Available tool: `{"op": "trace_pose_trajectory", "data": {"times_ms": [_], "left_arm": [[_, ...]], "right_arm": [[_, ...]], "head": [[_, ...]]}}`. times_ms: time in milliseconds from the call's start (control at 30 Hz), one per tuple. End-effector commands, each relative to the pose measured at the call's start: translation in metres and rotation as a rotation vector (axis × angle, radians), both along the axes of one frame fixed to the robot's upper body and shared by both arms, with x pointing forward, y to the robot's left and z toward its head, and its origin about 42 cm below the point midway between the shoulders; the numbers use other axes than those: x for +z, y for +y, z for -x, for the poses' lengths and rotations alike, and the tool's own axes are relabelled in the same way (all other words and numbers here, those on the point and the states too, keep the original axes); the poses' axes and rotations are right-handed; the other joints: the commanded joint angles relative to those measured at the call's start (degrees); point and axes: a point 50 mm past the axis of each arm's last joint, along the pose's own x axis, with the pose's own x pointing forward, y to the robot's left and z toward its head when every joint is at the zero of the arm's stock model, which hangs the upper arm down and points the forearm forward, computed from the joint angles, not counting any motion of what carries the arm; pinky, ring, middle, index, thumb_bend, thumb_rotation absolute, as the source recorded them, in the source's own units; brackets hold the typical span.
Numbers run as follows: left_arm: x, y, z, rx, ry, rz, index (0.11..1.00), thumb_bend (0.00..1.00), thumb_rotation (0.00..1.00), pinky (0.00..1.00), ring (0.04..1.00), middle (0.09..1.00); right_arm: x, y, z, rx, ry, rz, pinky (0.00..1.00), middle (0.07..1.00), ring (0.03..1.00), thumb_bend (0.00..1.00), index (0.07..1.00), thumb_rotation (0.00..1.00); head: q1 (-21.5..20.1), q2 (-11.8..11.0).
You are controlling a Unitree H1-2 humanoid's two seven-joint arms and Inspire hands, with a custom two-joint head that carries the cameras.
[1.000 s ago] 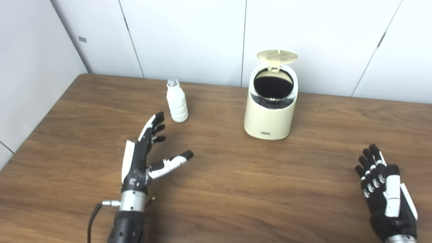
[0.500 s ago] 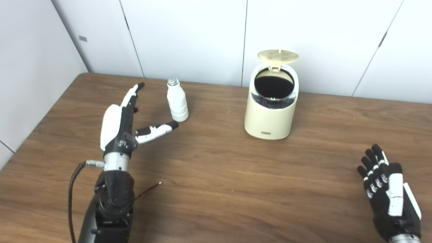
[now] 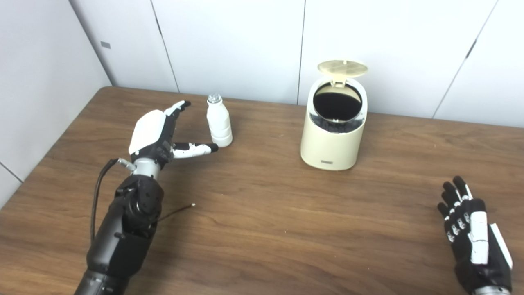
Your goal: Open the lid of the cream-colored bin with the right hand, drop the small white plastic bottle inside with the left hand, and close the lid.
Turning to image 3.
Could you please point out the black bin liner bag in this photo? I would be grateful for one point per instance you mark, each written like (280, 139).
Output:
(337, 106)

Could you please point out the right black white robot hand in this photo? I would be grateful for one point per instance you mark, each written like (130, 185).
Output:
(478, 237)

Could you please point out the cream-colored plastic bin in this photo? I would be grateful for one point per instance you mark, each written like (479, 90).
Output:
(331, 147)

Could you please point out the small white plastic bottle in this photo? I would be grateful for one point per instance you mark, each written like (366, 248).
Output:
(219, 123)

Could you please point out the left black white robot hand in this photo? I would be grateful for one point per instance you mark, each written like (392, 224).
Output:
(147, 131)

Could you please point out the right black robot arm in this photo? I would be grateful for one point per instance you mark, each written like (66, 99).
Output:
(491, 291)

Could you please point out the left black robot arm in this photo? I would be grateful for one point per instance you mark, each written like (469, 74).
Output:
(123, 233)

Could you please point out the cream round bin lid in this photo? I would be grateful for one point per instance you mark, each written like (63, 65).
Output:
(342, 68)

